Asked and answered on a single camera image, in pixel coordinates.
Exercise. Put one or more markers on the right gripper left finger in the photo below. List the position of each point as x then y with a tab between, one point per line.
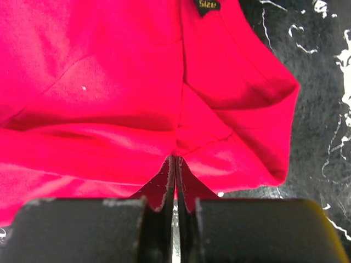
134	229

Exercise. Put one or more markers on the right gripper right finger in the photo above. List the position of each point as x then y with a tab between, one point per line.
213	229

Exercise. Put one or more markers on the red polo shirt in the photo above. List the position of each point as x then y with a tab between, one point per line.
96	94

